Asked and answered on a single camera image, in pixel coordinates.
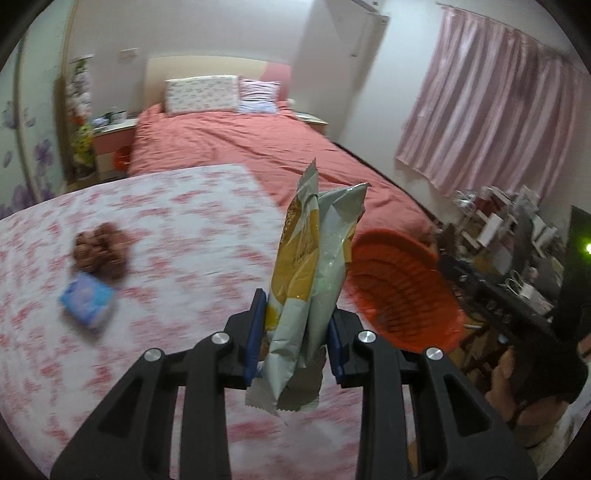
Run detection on white yellow snack wrapper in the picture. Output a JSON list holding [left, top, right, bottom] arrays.
[[245, 164, 369, 416]]

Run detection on orange plastic trash basket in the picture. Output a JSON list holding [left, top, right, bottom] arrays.
[[346, 229, 466, 353]]

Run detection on person's right hand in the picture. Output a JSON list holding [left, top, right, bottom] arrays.
[[485, 347, 568, 427]]

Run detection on blue tissue packet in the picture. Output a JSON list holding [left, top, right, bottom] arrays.
[[59, 272, 115, 330]]

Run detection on pink floral bed sheet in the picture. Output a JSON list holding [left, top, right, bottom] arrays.
[[0, 163, 426, 480]]

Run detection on cluttered side shelf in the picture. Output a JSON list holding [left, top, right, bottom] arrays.
[[437, 186, 563, 319]]

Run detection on brown red scrunchie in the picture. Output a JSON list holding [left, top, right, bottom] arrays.
[[72, 222, 131, 281]]

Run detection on pink white nightstand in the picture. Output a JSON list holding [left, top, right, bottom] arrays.
[[94, 118, 138, 182]]

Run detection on pink striped curtain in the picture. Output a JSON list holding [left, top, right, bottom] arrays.
[[396, 6, 590, 199]]

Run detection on coral red duvet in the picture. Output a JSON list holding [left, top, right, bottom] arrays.
[[128, 103, 435, 245]]

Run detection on far side nightstand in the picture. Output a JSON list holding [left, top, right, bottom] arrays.
[[294, 112, 329, 136]]

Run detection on white floral pillow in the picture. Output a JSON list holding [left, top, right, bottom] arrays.
[[164, 75, 240, 115]]

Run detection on pink striped pillow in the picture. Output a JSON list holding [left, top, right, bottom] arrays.
[[236, 77, 281, 114]]

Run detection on beige pink headboard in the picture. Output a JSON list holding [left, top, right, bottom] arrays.
[[142, 55, 291, 110]]

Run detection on floral sliding wardrobe door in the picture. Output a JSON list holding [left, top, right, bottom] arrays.
[[1, 21, 66, 218]]

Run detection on white air conditioner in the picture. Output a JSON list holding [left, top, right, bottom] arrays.
[[325, 0, 389, 58]]

